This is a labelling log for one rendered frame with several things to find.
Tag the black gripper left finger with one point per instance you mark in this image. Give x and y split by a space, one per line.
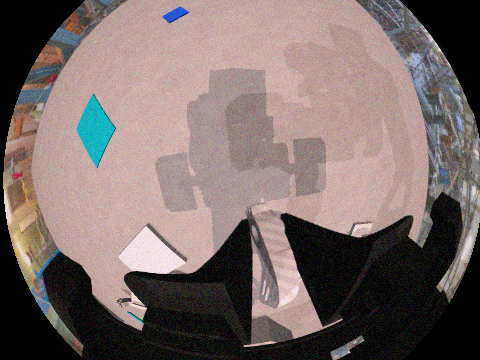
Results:
223 286

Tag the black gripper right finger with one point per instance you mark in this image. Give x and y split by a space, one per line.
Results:
332 265

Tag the teal flat plate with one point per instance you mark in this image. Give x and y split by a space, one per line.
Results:
95 129

